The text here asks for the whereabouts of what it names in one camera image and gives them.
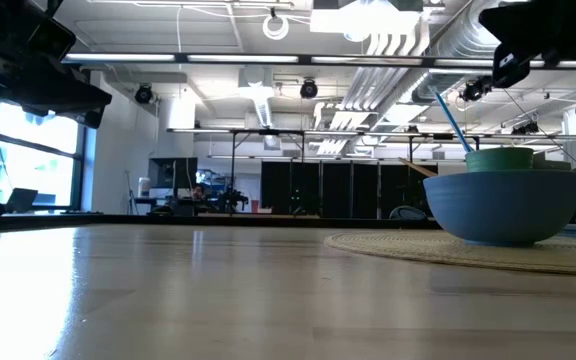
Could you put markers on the overhead bar with light strips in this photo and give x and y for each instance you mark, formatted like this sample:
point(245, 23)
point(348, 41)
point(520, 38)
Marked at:
point(305, 60)

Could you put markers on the white container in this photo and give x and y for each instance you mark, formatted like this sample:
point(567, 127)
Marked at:
point(144, 187)

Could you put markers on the black background robot arm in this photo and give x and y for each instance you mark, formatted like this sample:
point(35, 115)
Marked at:
point(230, 200)

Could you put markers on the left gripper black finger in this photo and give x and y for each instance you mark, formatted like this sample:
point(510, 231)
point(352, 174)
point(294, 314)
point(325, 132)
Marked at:
point(93, 119)
point(43, 85)

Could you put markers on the red cup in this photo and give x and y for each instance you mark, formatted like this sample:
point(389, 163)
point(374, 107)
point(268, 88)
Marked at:
point(254, 206)

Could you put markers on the round woven beige placemat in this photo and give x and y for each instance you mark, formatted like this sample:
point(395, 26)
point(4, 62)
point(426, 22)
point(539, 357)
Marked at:
point(393, 245)

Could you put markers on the black ceiling camera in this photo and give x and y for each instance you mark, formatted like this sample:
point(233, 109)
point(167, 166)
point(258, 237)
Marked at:
point(474, 91)
point(525, 129)
point(144, 94)
point(309, 90)

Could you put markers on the person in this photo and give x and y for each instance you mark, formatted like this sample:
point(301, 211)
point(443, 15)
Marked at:
point(198, 192)

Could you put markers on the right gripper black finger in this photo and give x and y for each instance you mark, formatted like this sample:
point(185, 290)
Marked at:
point(533, 27)
point(512, 67)

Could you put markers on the blue drinking straw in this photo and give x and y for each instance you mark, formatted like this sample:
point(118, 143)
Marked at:
point(450, 120)

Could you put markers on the black background workstation frame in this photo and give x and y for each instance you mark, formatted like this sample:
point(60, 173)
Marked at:
point(268, 132)

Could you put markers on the black chair back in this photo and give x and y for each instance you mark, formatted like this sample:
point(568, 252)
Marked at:
point(408, 214)

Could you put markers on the black computer monitor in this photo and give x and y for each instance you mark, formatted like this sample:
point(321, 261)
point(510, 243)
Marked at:
point(553, 164)
point(168, 172)

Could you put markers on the blue-grey bowl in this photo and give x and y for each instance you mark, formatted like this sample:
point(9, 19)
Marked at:
point(503, 210)

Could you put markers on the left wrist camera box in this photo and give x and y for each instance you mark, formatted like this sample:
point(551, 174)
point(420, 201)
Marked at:
point(50, 40)

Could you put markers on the silver ventilation duct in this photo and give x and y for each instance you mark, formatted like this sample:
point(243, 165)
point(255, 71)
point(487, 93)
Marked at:
point(448, 45)

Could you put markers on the black table edge rail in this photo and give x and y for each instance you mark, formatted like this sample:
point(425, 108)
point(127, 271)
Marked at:
point(118, 220)

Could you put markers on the black laptop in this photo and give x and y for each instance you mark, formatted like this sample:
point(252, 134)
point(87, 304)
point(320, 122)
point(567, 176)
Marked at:
point(22, 200)

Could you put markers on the black partition panels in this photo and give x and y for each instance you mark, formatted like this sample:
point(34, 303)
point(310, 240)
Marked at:
point(338, 190)

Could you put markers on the green plastic cup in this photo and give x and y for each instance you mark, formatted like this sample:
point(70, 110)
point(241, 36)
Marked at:
point(498, 160)

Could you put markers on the white ceiling light panel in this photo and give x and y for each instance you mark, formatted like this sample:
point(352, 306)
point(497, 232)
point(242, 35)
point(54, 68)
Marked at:
point(368, 22)

